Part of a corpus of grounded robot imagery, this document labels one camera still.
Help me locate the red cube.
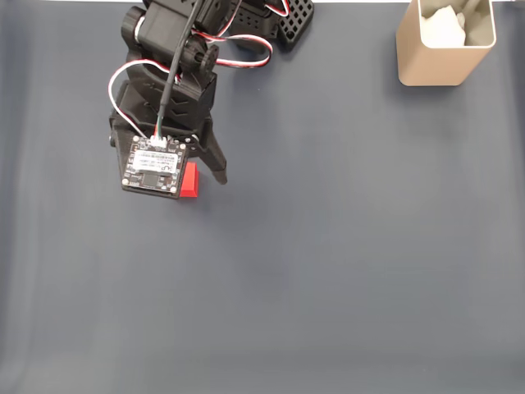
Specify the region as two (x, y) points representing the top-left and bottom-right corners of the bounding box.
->
(179, 162), (201, 199)

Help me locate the beige box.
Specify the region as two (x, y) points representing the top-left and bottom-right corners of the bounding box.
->
(395, 0), (498, 88)

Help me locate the grey table mat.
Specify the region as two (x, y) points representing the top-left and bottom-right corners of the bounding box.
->
(0, 2), (525, 394)

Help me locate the white crumpled tissue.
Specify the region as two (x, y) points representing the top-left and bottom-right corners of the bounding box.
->
(421, 4), (468, 48)

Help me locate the black camera cable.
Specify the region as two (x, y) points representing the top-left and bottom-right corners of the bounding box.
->
(153, 0), (206, 143)

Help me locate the camera circuit board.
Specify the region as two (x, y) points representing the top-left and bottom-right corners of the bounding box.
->
(121, 135), (190, 201)

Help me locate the white red servo cable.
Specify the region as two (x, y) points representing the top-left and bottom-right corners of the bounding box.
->
(191, 30), (274, 71)
(107, 58), (166, 141)

